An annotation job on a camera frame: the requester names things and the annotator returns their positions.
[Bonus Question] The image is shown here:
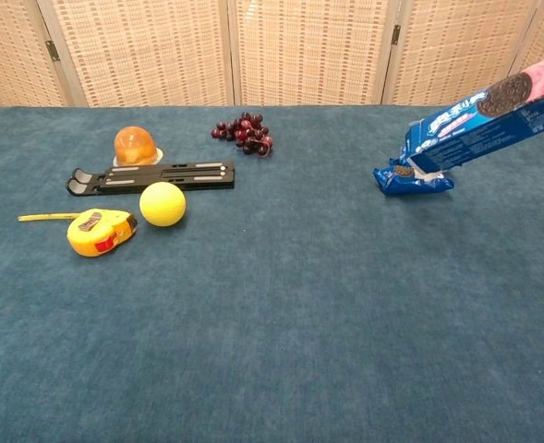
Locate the Oreo cookie box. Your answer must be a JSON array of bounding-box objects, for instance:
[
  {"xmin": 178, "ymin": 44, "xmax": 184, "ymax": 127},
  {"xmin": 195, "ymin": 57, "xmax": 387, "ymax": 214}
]
[{"xmin": 399, "ymin": 47, "xmax": 544, "ymax": 174}]

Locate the blue table cloth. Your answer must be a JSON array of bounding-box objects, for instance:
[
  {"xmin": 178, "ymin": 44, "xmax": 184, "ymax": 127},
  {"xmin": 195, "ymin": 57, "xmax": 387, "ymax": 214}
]
[{"xmin": 0, "ymin": 105, "xmax": 544, "ymax": 443}]

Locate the bunch of dark red grapes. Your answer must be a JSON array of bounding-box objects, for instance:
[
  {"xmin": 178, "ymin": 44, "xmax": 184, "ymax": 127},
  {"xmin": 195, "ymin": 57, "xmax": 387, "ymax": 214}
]
[{"xmin": 211, "ymin": 112, "xmax": 274, "ymax": 157}]

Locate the yellow ball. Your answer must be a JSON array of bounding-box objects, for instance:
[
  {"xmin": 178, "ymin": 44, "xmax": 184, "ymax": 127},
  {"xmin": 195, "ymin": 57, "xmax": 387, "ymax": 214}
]
[{"xmin": 139, "ymin": 181, "xmax": 187, "ymax": 228}]

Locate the black folding stand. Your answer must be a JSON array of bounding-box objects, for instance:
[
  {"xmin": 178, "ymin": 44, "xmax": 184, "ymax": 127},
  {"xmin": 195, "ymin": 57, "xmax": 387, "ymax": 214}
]
[{"xmin": 66, "ymin": 161, "xmax": 236, "ymax": 197}]

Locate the blue inner cookie packet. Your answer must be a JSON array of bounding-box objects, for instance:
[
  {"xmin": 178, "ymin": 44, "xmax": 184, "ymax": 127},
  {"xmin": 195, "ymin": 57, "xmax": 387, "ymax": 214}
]
[{"xmin": 373, "ymin": 158, "xmax": 455, "ymax": 198}]

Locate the brown muffin in white cup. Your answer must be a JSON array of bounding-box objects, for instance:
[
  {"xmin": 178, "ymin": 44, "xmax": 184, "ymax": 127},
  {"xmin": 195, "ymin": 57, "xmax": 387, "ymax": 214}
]
[{"xmin": 113, "ymin": 126, "xmax": 165, "ymax": 168}]

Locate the yellow tape measure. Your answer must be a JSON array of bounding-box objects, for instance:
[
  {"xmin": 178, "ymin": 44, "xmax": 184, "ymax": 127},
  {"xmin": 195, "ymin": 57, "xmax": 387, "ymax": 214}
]
[{"xmin": 18, "ymin": 208, "xmax": 139, "ymax": 258}]

